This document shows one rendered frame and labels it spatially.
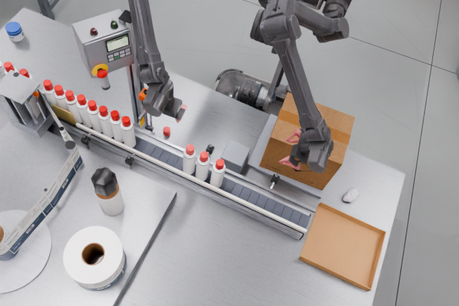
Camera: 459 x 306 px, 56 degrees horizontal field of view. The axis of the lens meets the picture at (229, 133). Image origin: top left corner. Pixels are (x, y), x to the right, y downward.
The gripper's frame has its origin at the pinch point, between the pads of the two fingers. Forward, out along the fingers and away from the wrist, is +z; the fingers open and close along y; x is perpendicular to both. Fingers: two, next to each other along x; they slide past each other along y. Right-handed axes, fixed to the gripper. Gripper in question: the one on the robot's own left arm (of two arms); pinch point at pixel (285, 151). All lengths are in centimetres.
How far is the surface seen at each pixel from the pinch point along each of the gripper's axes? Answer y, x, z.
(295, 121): -17.7, 4.2, 3.9
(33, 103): 10, -70, 75
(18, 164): 32, -60, 86
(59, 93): 4, -66, 67
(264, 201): 9.7, 18.7, 22.5
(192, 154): 8.8, -18.3, 30.3
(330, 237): 13.0, 46.0, 6.1
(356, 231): 6, 54, 0
